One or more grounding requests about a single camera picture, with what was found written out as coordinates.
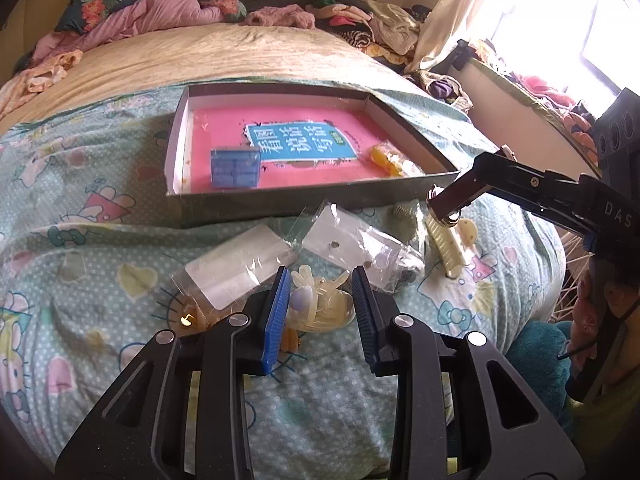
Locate pile of clothes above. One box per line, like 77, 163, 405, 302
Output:
305, 0, 451, 68

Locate clear bag with earring card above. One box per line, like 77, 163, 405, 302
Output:
292, 200, 401, 281

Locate shallow cardboard box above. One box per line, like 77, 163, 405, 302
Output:
162, 82, 461, 228

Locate cream bow hair clip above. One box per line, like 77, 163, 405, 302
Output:
287, 265, 357, 335

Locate cream curtain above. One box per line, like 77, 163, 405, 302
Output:
415, 0, 501, 73

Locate pink fuzzy garment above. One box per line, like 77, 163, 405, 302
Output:
244, 4, 317, 30

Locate dark floral pillow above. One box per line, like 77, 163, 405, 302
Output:
54, 0, 248, 33

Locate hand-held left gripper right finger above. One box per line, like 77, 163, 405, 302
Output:
351, 266, 586, 480

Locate yellow hair ties in bag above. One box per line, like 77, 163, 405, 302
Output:
369, 142, 423, 178

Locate pale pink garment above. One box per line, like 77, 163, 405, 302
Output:
0, 49, 85, 121

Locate pink book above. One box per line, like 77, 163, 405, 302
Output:
186, 106, 401, 193

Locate cartoon cat printed bedsheet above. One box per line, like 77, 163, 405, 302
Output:
0, 77, 568, 480

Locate small blue box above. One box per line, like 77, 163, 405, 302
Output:
209, 147, 262, 190

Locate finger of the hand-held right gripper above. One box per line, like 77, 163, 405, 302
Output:
425, 152, 601, 237

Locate cream hair claw clip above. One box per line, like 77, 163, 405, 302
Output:
425, 216, 478, 278

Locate clear bag with white card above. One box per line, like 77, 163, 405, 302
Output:
167, 224, 300, 331

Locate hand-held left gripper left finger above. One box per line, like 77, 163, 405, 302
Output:
55, 266, 292, 480

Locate pink duvet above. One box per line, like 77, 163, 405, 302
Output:
30, 0, 226, 61

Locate teal plush cloth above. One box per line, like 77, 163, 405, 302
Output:
502, 320, 576, 426

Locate beige blanket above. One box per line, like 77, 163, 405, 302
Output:
0, 22, 436, 133

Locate clothes on windowsill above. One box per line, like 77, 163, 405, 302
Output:
465, 37, 608, 161

